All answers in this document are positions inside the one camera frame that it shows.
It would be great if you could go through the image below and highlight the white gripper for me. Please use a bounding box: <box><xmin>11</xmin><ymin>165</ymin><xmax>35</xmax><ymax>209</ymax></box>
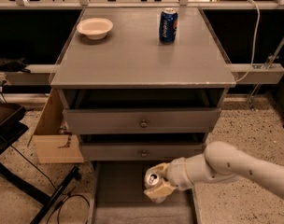
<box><xmin>144</xmin><ymin>154</ymin><xmax>211</xmax><ymax>200</ymax></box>

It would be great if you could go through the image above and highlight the silver 7up can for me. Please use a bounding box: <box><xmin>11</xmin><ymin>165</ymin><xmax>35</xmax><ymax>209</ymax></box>
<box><xmin>144</xmin><ymin>172</ymin><xmax>166</xmax><ymax>203</ymax></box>

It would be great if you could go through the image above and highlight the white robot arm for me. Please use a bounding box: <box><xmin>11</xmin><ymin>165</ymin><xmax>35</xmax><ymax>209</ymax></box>
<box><xmin>144</xmin><ymin>141</ymin><xmax>284</xmax><ymax>203</ymax></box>

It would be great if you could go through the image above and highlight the grey bottom drawer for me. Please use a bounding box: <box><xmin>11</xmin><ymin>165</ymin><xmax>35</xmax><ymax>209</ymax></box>
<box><xmin>88</xmin><ymin>161</ymin><xmax>201</xmax><ymax>224</ymax></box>

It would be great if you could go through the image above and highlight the grey drawer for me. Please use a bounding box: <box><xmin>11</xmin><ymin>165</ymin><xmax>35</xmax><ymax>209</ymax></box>
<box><xmin>80</xmin><ymin>142</ymin><xmax>203</xmax><ymax>161</ymax></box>
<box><xmin>63</xmin><ymin>108</ymin><xmax>220</xmax><ymax>134</ymax></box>
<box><xmin>88</xmin><ymin>161</ymin><xmax>201</xmax><ymax>224</ymax></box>

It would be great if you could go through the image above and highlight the grey middle drawer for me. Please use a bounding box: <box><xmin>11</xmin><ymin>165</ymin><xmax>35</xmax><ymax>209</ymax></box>
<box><xmin>80</xmin><ymin>142</ymin><xmax>203</xmax><ymax>161</ymax></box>

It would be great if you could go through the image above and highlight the grey drawer cabinet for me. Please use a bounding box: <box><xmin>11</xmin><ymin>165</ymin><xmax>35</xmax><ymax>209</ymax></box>
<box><xmin>50</xmin><ymin>7</ymin><xmax>236</xmax><ymax>224</ymax></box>

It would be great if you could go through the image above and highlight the grey top drawer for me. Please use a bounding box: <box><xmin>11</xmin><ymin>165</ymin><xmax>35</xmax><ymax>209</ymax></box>
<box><xmin>63</xmin><ymin>108</ymin><xmax>220</xmax><ymax>134</ymax></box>

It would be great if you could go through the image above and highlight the blue pepsi can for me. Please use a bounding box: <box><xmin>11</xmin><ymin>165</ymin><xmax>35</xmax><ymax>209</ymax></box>
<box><xmin>159</xmin><ymin>7</ymin><xmax>178</xmax><ymax>44</ymax></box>

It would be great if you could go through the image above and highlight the cardboard box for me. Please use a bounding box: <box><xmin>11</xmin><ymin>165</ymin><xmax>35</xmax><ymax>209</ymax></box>
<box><xmin>32</xmin><ymin>90</ymin><xmax>84</xmax><ymax>163</ymax></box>

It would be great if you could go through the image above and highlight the black metal stand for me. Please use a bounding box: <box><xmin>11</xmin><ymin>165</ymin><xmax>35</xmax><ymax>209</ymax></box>
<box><xmin>0</xmin><ymin>102</ymin><xmax>82</xmax><ymax>224</ymax></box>

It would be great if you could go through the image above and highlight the black floor cable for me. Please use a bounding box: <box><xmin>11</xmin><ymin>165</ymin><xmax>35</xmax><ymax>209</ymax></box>
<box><xmin>9</xmin><ymin>144</ymin><xmax>91</xmax><ymax>224</ymax></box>

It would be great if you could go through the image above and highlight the metal railing frame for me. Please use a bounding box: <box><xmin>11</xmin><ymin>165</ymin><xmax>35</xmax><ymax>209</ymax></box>
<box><xmin>0</xmin><ymin>0</ymin><xmax>284</xmax><ymax>86</ymax></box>

